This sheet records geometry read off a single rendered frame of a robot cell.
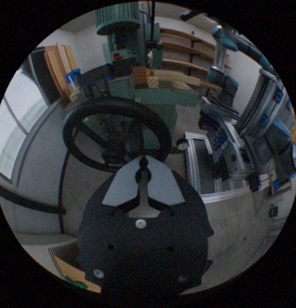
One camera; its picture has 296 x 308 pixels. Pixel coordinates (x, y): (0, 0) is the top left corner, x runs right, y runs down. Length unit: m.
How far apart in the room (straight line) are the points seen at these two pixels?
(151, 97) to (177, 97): 0.09
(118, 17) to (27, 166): 1.40
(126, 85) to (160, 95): 0.15
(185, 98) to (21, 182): 1.53
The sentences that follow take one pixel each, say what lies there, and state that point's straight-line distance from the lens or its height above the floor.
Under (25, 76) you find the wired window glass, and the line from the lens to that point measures 1.86.
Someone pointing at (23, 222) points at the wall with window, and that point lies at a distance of 1.41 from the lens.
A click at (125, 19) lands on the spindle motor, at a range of 0.45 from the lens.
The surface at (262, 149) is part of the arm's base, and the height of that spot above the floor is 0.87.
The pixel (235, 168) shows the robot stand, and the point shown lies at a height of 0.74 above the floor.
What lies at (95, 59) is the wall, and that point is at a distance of 2.99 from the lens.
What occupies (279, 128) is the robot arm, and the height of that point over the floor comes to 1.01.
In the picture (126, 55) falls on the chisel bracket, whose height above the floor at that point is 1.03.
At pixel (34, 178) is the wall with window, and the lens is 1.40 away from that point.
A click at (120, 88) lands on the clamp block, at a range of 0.22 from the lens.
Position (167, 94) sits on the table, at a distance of 0.33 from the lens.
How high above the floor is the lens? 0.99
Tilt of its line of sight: 59 degrees down
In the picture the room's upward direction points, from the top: 4 degrees counter-clockwise
